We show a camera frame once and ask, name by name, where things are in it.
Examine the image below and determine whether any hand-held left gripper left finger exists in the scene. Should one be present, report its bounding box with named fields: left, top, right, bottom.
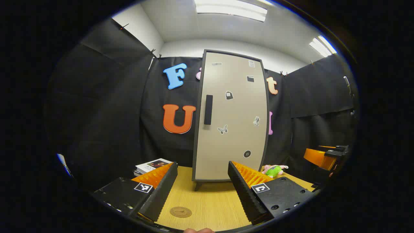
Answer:
left=92, top=162, right=178, bottom=224

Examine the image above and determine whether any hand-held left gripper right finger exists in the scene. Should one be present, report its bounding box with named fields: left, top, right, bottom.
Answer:
left=228, top=161, right=316, bottom=226

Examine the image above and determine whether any round brown coaster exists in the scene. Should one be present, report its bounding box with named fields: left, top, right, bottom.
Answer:
left=169, top=206, right=192, bottom=218

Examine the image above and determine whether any beige cabinet door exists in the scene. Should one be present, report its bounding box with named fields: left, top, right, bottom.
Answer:
left=193, top=50, right=269, bottom=182

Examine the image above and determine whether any black cabinet door handle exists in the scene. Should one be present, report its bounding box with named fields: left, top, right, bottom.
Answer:
left=204, top=95, right=213, bottom=125

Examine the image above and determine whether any dark grey cabinet body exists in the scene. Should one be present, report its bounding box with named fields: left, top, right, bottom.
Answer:
left=191, top=49, right=270, bottom=191

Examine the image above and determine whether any green and pink plush toy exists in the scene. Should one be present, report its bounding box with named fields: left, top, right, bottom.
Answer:
left=261, top=164, right=289, bottom=178

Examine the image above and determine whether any black backdrop cloth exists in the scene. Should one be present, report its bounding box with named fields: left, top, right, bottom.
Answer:
left=45, top=18, right=356, bottom=191

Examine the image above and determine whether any narrow ceiling light panel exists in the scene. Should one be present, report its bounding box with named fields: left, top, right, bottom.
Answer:
left=309, top=36, right=337, bottom=58

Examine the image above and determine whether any large ceiling light panel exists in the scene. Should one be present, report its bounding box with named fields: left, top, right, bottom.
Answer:
left=194, top=0, right=268, bottom=22

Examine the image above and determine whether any grey metal bracket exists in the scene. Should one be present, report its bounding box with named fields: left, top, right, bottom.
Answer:
left=343, top=76, right=355, bottom=99

